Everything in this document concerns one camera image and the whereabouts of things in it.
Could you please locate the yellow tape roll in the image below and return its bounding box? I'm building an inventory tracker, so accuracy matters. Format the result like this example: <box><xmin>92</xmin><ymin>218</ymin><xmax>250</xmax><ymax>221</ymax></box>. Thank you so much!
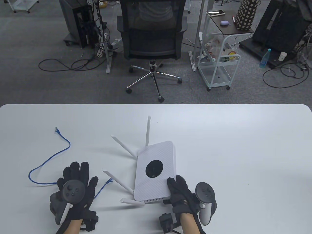
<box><xmin>220</xmin><ymin>47</ymin><xmax>238</xmax><ymax>62</ymax></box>

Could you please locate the black monitor stand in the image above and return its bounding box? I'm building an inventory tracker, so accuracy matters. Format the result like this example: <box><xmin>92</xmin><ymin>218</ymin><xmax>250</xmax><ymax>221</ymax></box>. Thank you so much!
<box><xmin>239</xmin><ymin>0</ymin><xmax>312</xmax><ymax>69</ymax></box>

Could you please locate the blue water bottle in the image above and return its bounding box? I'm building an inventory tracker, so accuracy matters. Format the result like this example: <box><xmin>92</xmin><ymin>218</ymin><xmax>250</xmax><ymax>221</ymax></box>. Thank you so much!
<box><xmin>259</xmin><ymin>48</ymin><xmax>272</xmax><ymax>69</ymax></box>

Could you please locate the black floor cable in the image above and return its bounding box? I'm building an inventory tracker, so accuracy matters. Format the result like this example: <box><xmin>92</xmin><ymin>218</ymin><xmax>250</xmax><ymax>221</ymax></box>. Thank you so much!
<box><xmin>38</xmin><ymin>52</ymin><xmax>106</xmax><ymax>72</ymax></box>
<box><xmin>262</xmin><ymin>59</ymin><xmax>312</xmax><ymax>89</ymax></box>

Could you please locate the blue ethernet cable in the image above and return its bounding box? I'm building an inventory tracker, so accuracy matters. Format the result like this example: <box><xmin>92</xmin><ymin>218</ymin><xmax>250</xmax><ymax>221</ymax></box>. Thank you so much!
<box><xmin>29</xmin><ymin>127</ymin><xmax>114</xmax><ymax>199</ymax></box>

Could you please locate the person's left hand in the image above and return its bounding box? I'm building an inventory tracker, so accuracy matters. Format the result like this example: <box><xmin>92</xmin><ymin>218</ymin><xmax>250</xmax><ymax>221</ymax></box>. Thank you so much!
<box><xmin>57</xmin><ymin>161</ymin><xmax>99</xmax><ymax>221</ymax></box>

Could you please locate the small white trolley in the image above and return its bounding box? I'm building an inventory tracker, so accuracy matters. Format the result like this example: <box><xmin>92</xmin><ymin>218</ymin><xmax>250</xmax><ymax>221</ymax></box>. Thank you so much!
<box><xmin>5</xmin><ymin>0</ymin><xmax>40</xmax><ymax>14</ymax></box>

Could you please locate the person's right forearm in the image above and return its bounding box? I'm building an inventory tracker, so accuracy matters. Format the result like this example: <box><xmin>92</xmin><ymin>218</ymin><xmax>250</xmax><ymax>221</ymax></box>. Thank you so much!
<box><xmin>180</xmin><ymin>213</ymin><xmax>202</xmax><ymax>234</ymax></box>

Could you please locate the black mesh office chair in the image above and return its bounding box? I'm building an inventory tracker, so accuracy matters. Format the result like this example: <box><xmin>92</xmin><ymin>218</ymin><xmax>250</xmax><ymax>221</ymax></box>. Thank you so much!
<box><xmin>117</xmin><ymin>0</ymin><xmax>188</xmax><ymax>102</ymax></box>

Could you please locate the white desk leg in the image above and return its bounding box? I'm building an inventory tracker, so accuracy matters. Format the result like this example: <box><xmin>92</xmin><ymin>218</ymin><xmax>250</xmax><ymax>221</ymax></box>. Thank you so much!
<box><xmin>103</xmin><ymin>30</ymin><xmax>113</xmax><ymax>74</ymax></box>
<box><xmin>189</xmin><ymin>0</ymin><xmax>215</xmax><ymax>72</ymax></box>

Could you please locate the dark grey hand controller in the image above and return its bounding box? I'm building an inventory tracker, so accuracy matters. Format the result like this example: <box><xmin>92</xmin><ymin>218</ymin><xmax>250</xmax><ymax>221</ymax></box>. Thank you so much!
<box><xmin>49</xmin><ymin>180</ymin><xmax>85</xmax><ymax>226</ymax></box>
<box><xmin>195</xmin><ymin>182</ymin><xmax>217</xmax><ymax>226</ymax></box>

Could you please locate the clear plastic bag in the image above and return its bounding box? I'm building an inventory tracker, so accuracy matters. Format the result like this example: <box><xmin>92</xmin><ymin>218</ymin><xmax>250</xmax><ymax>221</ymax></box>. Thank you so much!
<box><xmin>203</xmin><ymin>33</ymin><xmax>227</xmax><ymax>62</ymax></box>

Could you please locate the white router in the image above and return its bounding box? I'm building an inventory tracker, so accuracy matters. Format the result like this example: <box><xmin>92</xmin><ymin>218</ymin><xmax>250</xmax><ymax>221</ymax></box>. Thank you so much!
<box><xmin>102</xmin><ymin>116</ymin><xmax>176</xmax><ymax>207</ymax></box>

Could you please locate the person's left forearm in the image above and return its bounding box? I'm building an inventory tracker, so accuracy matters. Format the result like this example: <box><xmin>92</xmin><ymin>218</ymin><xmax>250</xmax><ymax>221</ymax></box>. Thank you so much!
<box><xmin>56</xmin><ymin>219</ymin><xmax>85</xmax><ymax>234</ymax></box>

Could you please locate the person's right hand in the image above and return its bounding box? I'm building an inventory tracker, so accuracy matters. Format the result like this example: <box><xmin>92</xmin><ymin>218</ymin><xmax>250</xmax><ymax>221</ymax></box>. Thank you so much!
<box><xmin>167</xmin><ymin>175</ymin><xmax>201</xmax><ymax>218</ymax></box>

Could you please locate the bundle of hanging cables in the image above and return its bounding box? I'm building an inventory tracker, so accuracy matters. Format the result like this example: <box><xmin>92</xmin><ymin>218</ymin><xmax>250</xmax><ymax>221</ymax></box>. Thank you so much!
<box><xmin>95</xmin><ymin>0</ymin><xmax>108</xmax><ymax>58</ymax></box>

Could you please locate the white cart with brown top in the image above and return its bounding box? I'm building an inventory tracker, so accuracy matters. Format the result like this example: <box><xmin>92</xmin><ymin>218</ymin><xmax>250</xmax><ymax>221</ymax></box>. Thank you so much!
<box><xmin>197</xmin><ymin>11</ymin><xmax>255</xmax><ymax>92</ymax></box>

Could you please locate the black computer tower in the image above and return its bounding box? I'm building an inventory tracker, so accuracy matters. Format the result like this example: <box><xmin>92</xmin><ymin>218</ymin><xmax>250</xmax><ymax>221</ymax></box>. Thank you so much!
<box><xmin>59</xmin><ymin>0</ymin><xmax>98</xmax><ymax>48</ymax></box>

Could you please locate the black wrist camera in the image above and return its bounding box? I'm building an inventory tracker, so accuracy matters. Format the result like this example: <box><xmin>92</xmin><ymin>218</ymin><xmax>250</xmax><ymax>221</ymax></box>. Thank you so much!
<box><xmin>159</xmin><ymin>213</ymin><xmax>181</xmax><ymax>234</ymax></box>
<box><xmin>79</xmin><ymin>211</ymin><xmax>99</xmax><ymax>232</ymax></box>

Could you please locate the black and cream checkered bag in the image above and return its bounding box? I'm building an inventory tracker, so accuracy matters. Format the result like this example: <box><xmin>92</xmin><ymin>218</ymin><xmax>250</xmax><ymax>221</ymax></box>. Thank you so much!
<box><xmin>234</xmin><ymin>0</ymin><xmax>261</xmax><ymax>31</ymax></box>

